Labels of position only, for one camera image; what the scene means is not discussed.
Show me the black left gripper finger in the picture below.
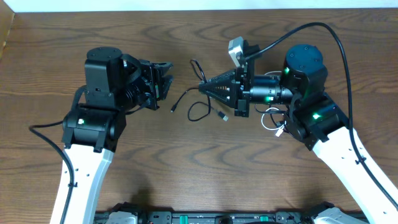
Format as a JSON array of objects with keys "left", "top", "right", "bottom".
[
  {"left": 153, "top": 62, "right": 173, "bottom": 75},
  {"left": 158, "top": 75, "right": 174, "bottom": 100}
]

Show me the thin black cable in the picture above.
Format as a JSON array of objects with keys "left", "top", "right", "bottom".
[{"left": 170, "top": 58, "right": 207, "bottom": 113}]

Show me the white cable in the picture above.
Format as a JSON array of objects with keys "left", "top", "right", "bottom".
[{"left": 260, "top": 70, "right": 285, "bottom": 138}]

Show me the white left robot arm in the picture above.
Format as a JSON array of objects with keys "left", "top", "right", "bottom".
[{"left": 50, "top": 47, "right": 173, "bottom": 223}]

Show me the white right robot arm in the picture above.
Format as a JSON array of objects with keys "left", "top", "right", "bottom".
[{"left": 199, "top": 44, "right": 397, "bottom": 223}]

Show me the cardboard panel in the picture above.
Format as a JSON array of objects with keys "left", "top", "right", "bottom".
[{"left": 0, "top": 0, "right": 15, "bottom": 57}]

